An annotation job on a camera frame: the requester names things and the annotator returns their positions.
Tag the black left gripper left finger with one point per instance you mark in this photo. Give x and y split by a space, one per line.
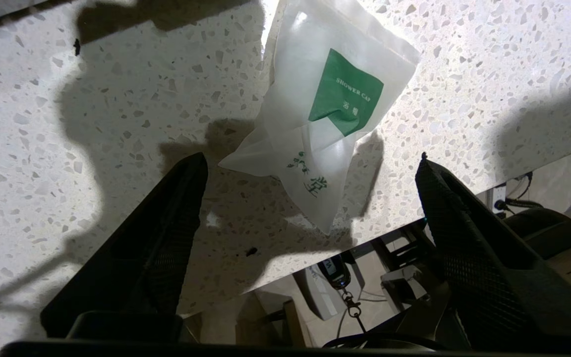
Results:
142 258

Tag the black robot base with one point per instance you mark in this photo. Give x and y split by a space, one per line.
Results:
553 228

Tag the shower cap sachet green label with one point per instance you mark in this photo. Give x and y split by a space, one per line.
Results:
315 148

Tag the metal carabiner clip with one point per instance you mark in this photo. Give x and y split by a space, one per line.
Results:
354 303

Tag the white power strip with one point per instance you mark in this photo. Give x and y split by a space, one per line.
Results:
496 198

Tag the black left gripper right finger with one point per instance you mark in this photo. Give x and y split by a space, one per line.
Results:
488 287

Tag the black key fob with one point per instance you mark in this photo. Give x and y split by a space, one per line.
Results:
335 272

